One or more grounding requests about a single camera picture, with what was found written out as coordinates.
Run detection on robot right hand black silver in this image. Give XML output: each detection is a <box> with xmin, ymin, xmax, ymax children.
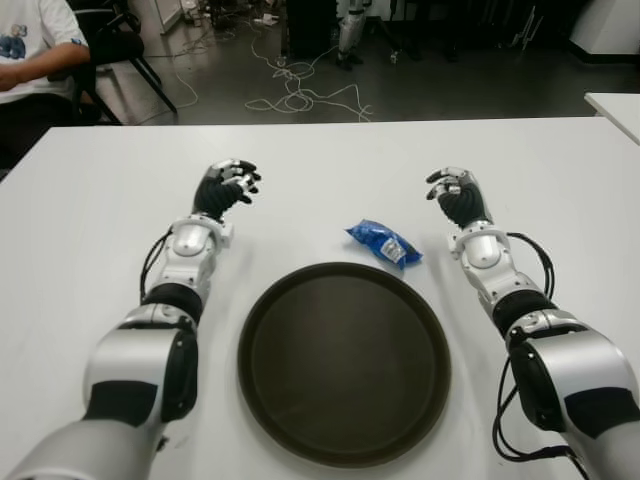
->
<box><xmin>424</xmin><ymin>167</ymin><xmax>495</xmax><ymax>230</ymax></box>

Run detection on robot left hand black silver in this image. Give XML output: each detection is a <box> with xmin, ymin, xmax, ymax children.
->
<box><xmin>192</xmin><ymin>158</ymin><xmax>264</xmax><ymax>222</ymax></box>

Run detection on blue Oreo cookie packet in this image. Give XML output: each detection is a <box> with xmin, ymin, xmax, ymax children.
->
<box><xmin>342</xmin><ymin>217</ymin><xmax>424</xmax><ymax>271</ymax></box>

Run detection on white side table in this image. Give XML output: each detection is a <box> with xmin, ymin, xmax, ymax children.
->
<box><xmin>583</xmin><ymin>91</ymin><xmax>640</xmax><ymax>146</ymax></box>

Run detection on black chair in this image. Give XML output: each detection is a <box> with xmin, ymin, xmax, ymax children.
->
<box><xmin>74</xmin><ymin>0</ymin><xmax>179</xmax><ymax>126</ymax></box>

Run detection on white leaning board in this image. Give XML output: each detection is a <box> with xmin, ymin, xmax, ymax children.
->
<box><xmin>158</xmin><ymin>0</ymin><xmax>187</xmax><ymax>35</ymax></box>

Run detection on standing humanoid robot legs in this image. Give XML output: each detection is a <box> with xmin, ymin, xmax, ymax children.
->
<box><xmin>334</xmin><ymin>0</ymin><xmax>369</xmax><ymax>71</ymax></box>

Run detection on round dark brown tray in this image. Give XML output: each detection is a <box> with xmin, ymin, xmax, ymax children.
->
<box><xmin>236</xmin><ymin>261</ymin><xmax>453</xmax><ymax>470</ymax></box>

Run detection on white cabinet black base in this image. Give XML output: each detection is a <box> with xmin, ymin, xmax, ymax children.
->
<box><xmin>569</xmin><ymin>0</ymin><xmax>640</xmax><ymax>56</ymax></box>

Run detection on seated person white shirt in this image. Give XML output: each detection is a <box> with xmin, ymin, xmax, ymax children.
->
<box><xmin>0</xmin><ymin>0</ymin><xmax>101</xmax><ymax>171</ymax></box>

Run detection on black left forearm cable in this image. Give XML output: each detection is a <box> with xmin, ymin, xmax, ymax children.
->
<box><xmin>138</xmin><ymin>224</ymin><xmax>176</xmax><ymax>304</ymax></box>

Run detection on black forearm cable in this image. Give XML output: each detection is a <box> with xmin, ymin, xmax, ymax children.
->
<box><xmin>138</xmin><ymin>224</ymin><xmax>176</xmax><ymax>304</ymax></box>
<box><xmin>505</xmin><ymin>230</ymin><xmax>559</xmax><ymax>307</ymax></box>

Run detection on black right forearm cable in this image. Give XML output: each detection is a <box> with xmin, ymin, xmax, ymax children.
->
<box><xmin>505</xmin><ymin>230</ymin><xmax>559</xmax><ymax>307</ymax></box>

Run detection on tangled white floor cable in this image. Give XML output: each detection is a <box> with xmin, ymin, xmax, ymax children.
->
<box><xmin>244</xmin><ymin>29</ymin><xmax>374</xmax><ymax>123</ymax></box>

